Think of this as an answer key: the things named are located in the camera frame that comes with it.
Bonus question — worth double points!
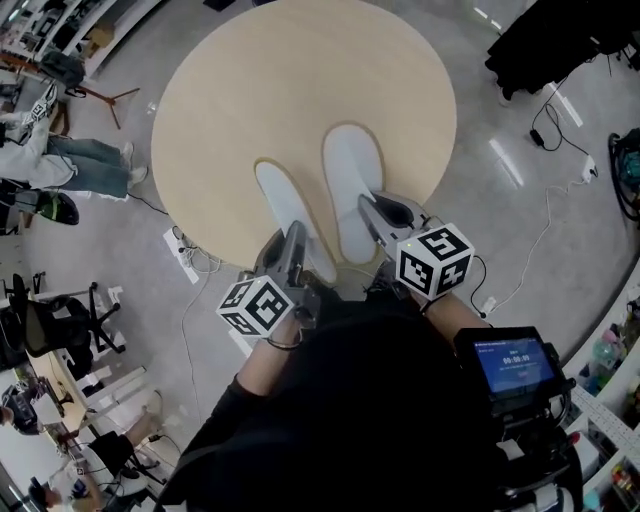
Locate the cardboard box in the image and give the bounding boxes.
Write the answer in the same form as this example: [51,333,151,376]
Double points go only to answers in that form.
[85,23,117,50]

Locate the black office chair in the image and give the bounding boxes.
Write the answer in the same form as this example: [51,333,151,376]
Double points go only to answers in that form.
[0,272,122,370]

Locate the teal and black bag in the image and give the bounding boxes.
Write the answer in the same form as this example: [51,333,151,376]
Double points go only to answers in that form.
[606,128,640,222]

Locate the black rig bracket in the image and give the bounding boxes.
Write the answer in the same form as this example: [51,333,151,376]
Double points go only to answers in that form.
[492,399,584,512]

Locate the white shelving unit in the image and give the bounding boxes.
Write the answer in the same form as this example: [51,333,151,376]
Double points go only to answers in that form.
[0,0,166,86]

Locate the brown wooden tripod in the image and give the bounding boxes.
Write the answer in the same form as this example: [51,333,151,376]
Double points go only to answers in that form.
[73,81,142,131]

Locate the grey oval hanging bag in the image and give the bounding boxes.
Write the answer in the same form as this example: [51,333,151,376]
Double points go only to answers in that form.
[36,190,81,227]

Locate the wooden desk with white legs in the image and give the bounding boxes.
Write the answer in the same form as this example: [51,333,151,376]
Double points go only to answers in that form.
[24,347,151,436]

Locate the person's left forearm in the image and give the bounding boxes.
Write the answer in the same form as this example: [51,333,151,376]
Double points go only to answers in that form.
[232,319,304,401]

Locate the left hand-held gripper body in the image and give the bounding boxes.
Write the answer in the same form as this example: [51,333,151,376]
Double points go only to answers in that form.
[215,269,321,337]

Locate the black monitor with blue screen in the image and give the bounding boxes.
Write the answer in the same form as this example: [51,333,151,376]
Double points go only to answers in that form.
[453,325,576,416]

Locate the person's right forearm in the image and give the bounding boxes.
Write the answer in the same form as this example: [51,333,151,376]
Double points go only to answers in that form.
[422,291,494,334]

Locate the white shelf with colourful items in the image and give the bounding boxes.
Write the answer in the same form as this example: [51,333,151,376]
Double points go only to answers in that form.
[558,278,640,512]

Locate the person's black shirt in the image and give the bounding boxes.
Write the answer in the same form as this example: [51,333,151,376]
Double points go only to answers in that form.
[154,287,584,512]

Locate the round beige table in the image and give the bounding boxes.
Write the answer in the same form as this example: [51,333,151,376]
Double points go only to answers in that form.
[150,0,458,274]

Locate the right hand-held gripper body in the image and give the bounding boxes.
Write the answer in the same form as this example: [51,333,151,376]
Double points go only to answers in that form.
[375,215,475,301]

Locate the white slipper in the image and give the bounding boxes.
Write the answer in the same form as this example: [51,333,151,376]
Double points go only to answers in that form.
[321,121,387,267]
[253,156,339,284]

